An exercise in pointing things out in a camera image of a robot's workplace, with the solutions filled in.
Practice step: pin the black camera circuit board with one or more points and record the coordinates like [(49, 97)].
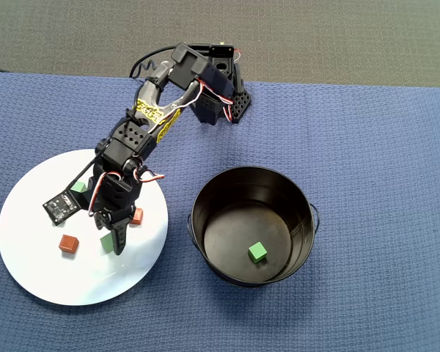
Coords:
[(60, 207)]

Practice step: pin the red cube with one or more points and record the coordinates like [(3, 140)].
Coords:
[(69, 243), (137, 217)]

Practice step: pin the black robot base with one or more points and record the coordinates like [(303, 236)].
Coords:
[(240, 104)]

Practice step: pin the green cube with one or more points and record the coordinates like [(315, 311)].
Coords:
[(105, 244), (78, 187), (257, 252)]

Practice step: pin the white round plate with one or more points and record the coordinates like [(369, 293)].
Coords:
[(77, 278)]

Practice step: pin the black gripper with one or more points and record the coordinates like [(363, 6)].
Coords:
[(116, 214)]

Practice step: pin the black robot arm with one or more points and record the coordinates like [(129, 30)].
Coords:
[(128, 139)]

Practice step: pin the blue woven tablecloth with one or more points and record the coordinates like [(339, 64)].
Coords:
[(352, 183)]

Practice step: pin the black metal bucket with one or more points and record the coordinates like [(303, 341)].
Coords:
[(242, 205)]

